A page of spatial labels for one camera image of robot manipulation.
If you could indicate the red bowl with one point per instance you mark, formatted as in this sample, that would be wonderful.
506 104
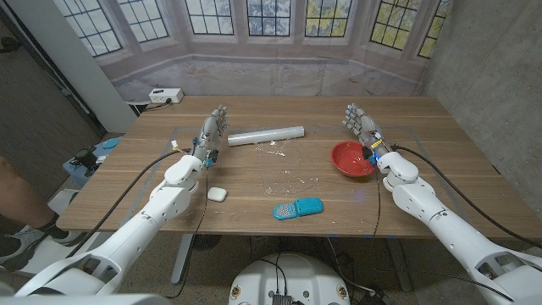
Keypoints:
349 160

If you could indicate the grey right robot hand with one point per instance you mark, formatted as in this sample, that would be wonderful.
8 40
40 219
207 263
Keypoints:
365 127

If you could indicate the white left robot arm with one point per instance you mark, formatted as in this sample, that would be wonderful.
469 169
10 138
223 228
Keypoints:
139 224

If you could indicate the grey table leg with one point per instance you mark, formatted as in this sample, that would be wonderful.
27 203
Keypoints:
400 264
182 258

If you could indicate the white airpods case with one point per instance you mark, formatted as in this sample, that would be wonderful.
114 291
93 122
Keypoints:
217 194

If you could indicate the printed window backdrop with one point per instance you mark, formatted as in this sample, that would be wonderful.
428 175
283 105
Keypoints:
271 76

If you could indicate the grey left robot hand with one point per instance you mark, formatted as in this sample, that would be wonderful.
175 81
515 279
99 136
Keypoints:
209 135

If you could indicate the black device on stool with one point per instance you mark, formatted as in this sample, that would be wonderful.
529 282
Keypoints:
86 159

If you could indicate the black round grille object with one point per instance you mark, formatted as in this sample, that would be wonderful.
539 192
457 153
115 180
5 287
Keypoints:
206 241

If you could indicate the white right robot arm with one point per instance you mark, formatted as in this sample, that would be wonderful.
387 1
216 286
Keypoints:
449 233

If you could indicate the white power strip box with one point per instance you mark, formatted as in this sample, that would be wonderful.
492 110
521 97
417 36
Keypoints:
166 95

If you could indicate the person's bare leg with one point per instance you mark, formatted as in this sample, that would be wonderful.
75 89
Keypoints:
17 195

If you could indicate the blue stool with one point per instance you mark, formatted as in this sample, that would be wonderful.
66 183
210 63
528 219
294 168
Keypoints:
112 143

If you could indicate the cling film roll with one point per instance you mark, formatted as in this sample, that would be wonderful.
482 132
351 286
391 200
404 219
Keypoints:
266 136

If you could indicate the white floor board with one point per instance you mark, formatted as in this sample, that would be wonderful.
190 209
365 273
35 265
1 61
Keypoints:
46 258

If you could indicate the grey sneaker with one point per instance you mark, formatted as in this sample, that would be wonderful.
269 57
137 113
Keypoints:
70 238
17 250

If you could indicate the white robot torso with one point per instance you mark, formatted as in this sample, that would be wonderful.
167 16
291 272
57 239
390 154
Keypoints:
292 279

